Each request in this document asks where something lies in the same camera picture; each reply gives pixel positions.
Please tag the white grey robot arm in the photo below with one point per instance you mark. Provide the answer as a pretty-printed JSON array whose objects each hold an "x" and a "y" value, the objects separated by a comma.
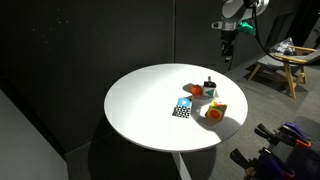
[{"x": 240, "y": 11}]

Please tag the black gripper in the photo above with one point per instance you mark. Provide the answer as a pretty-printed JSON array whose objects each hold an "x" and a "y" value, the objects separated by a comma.
[{"x": 228, "y": 36}]

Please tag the small orange toy cube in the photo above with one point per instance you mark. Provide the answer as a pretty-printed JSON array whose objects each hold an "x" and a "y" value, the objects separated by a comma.
[{"x": 196, "y": 89}]

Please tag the white table pedestal base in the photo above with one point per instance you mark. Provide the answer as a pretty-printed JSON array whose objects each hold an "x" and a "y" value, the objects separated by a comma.
[{"x": 181, "y": 166}]

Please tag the black white teal toy cube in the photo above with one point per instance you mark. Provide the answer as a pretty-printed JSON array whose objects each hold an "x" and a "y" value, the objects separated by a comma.
[{"x": 209, "y": 89}]

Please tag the blue orange clamps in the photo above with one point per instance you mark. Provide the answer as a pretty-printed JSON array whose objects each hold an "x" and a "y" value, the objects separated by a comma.
[{"x": 305, "y": 160}]

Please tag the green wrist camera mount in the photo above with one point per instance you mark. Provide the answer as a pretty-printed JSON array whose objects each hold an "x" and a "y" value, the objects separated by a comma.
[{"x": 247, "y": 28}]

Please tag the purple orange bar clamp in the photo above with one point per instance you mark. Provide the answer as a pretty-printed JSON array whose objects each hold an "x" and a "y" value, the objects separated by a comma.
[
  {"x": 289, "y": 133},
  {"x": 263, "y": 163}
]

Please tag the wooden armchair grey cushion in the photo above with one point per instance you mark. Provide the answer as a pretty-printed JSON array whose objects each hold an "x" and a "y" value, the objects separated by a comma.
[{"x": 290, "y": 61}]

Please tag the blue checker pattern toy cube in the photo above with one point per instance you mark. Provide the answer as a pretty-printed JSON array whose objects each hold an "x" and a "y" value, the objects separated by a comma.
[{"x": 183, "y": 108}]

